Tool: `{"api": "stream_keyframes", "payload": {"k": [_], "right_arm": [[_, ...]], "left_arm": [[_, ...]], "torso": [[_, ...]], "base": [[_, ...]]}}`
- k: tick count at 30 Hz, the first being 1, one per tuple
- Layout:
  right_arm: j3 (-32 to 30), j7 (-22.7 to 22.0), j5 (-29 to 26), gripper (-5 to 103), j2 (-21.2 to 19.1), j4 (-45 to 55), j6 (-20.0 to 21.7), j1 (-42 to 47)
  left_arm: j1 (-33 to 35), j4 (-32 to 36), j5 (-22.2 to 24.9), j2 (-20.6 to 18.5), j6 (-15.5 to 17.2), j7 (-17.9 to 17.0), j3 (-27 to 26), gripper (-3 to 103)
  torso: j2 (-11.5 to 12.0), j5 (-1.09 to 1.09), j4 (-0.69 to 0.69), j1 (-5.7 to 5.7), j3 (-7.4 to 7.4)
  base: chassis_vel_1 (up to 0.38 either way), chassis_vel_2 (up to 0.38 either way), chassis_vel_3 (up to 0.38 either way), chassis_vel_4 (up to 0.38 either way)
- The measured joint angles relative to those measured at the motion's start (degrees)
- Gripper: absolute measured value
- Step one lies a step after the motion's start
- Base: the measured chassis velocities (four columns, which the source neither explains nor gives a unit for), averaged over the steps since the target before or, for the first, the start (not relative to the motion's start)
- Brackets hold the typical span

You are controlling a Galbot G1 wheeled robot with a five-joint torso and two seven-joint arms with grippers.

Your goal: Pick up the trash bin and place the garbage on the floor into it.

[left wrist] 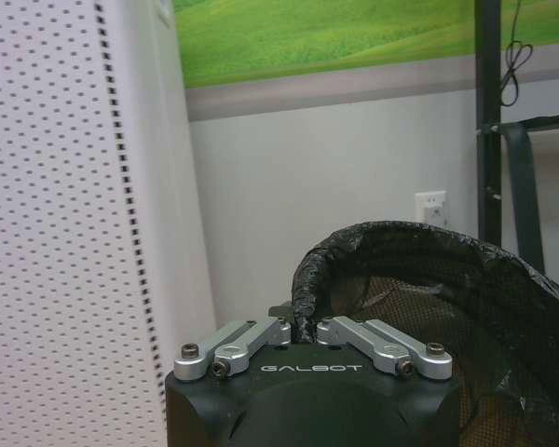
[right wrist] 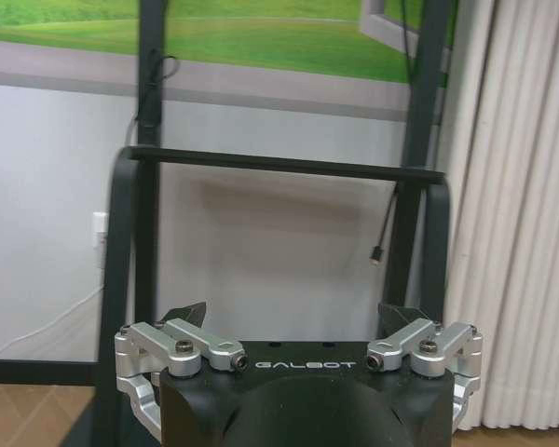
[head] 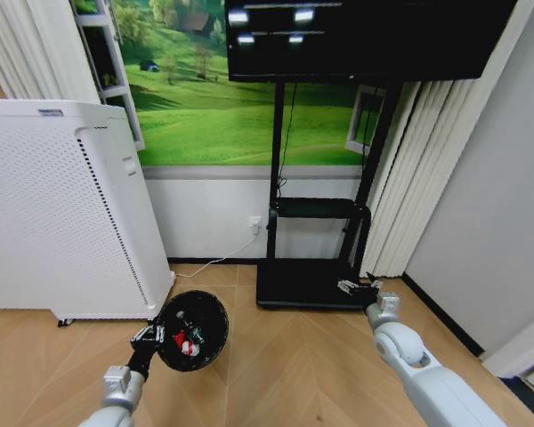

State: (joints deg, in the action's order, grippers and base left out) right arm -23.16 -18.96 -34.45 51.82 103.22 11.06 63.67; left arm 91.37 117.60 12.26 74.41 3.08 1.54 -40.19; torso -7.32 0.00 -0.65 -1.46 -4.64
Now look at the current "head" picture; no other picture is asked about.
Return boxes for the black mesh trash bin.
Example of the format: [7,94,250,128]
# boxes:
[152,289,231,374]

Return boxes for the black television floor stand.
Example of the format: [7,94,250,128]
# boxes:
[255,79,404,311]

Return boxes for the red and white crumpled can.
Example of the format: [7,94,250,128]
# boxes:
[173,331,201,358]

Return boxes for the silver crumpled wrapper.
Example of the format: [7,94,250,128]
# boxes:
[184,322,206,344]

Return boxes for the white pleated curtain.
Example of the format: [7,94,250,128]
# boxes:
[360,0,534,279]
[0,0,101,105]

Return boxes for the white air purifier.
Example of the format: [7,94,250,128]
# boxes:
[0,98,176,328]

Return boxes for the black television screen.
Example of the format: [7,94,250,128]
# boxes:
[224,0,520,84]

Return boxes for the white power cable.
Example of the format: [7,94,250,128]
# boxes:
[172,230,257,279]

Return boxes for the black hanging cable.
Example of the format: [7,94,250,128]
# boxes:
[274,82,300,202]

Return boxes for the green landscape wall poster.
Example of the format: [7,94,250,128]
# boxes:
[69,0,389,168]

